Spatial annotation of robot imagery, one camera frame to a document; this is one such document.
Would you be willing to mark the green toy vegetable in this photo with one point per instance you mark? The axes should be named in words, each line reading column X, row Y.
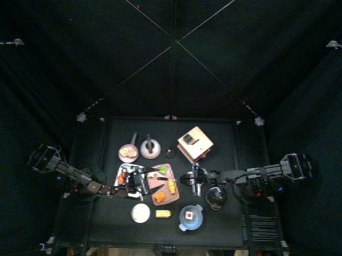
column 163, row 169

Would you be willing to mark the yellow toy corn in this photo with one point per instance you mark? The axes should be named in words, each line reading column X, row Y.
column 171, row 186

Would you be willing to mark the red and white toy food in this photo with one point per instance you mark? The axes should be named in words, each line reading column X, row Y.
column 189, row 215

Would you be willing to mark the black paring knife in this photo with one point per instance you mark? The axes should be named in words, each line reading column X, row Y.
column 157, row 188

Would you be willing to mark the white tray with toy food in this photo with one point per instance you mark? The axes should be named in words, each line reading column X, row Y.
column 123, row 173

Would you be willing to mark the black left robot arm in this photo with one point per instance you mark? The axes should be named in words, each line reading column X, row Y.
column 67, row 169

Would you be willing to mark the yellow toy cheese block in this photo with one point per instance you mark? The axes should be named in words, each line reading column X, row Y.
column 163, row 213

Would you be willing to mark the black toy kettle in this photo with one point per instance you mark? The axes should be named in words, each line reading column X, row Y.
column 217, row 197

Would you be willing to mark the small black round toy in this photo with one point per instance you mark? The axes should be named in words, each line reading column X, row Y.
column 169, row 152

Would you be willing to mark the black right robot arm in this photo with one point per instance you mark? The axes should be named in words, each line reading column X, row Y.
column 267, row 173

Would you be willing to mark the white round plate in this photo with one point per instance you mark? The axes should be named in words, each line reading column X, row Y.
column 140, row 213

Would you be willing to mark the pink frying pan with eggs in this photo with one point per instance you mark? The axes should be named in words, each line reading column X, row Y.
column 128, row 152

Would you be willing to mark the orange toy food piece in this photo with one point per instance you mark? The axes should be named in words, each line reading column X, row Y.
column 159, row 197

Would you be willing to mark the grey frame corner bracket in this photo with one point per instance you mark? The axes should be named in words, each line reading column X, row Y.
column 259, row 120
column 80, row 116
column 333, row 44
column 170, row 117
column 18, row 42

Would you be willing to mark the orange toy carrot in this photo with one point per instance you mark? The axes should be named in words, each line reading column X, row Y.
column 120, row 178

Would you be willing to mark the pink cutting board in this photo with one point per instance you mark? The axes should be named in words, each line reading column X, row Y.
column 166, row 195

